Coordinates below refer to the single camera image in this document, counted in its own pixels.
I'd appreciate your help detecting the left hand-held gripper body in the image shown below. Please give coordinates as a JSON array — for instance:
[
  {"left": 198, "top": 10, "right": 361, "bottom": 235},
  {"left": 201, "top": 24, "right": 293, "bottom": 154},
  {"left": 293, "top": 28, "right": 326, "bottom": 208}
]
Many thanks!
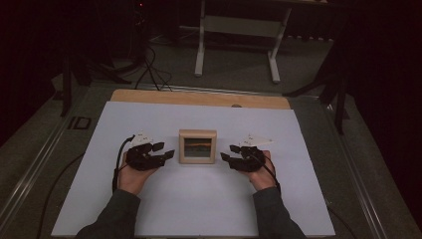
[{"left": 124, "top": 130, "right": 167, "bottom": 172}]

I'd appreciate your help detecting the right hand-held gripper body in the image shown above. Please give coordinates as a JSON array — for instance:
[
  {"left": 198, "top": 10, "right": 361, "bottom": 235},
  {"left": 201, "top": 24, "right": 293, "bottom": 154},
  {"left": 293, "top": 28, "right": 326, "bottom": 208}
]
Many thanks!
[{"left": 228, "top": 133, "right": 274, "bottom": 173}]

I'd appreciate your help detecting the small wooden box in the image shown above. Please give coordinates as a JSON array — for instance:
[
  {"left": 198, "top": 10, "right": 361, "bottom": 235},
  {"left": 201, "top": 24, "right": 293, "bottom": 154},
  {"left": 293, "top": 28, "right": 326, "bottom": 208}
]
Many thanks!
[{"left": 178, "top": 128, "right": 219, "bottom": 165}]

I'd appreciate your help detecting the person's right hand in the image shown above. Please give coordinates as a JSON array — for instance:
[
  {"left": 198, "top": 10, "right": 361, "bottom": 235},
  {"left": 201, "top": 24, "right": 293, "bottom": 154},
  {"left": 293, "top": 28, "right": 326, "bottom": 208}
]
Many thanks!
[{"left": 247, "top": 150, "right": 279, "bottom": 192}]

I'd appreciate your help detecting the person's left hand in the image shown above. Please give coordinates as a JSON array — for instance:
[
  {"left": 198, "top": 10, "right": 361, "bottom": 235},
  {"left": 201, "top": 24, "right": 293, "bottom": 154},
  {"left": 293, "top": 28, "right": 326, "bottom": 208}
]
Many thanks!
[{"left": 117, "top": 151, "right": 159, "bottom": 196}]

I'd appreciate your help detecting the white table sheet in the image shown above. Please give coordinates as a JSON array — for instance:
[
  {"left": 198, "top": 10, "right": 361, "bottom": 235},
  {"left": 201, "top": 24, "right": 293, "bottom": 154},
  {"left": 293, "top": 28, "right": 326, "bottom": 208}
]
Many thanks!
[{"left": 51, "top": 100, "right": 336, "bottom": 238}]

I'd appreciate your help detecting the black floor socket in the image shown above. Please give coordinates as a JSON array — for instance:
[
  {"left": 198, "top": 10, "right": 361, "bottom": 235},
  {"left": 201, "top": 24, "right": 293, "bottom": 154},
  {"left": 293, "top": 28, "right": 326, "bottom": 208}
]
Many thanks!
[{"left": 67, "top": 116, "right": 93, "bottom": 130}]

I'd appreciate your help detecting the black metal stand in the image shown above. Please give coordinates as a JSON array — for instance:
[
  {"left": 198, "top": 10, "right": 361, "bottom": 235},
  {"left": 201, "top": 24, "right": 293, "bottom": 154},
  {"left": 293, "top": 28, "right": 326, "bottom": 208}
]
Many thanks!
[
  {"left": 59, "top": 49, "right": 133, "bottom": 118},
  {"left": 283, "top": 33, "right": 351, "bottom": 136}
]

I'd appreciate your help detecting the white metal stand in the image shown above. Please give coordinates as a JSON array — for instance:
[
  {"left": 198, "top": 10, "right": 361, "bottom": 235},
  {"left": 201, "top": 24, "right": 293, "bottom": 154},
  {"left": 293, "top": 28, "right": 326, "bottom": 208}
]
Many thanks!
[{"left": 193, "top": 0, "right": 294, "bottom": 85}]

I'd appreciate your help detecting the right hand-held gripper cable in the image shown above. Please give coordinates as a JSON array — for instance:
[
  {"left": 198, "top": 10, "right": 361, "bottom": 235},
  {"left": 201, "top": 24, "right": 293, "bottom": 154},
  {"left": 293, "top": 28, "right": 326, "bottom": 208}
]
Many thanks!
[{"left": 252, "top": 153, "right": 283, "bottom": 197}]

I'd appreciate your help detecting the hand-held gripper cable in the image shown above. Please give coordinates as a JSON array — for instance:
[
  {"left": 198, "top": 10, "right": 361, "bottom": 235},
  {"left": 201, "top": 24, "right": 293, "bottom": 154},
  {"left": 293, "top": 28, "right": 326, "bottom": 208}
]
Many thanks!
[
  {"left": 252, "top": 153, "right": 283, "bottom": 197},
  {"left": 111, "top": 133, "right": 136, "bottom": 194}
]

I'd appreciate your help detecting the left hand-held gripper cable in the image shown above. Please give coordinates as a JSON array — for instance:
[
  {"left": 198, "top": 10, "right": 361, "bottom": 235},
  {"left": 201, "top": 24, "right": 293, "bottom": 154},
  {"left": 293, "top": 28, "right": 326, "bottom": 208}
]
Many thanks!
[{"left": 111, "top": 133, "right": 136, "bottom": 194}]

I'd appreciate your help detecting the bundle of black cables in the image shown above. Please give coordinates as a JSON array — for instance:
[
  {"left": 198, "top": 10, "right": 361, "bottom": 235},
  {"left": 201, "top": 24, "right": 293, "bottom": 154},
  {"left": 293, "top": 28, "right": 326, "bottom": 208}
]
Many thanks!
[{"left": 133, "top": 43, "right": 174, "bottom": 93}]

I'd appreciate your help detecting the black floor cable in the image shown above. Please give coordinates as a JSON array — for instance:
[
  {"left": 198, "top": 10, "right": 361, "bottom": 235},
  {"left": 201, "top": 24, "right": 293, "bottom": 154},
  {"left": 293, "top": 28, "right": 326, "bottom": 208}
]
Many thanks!
[
  {"left": 325, "top": 204, "right": 358, "bottom": 239},
  {"left": 34, "top": 151, "right": 86, "bottom": 239}
]

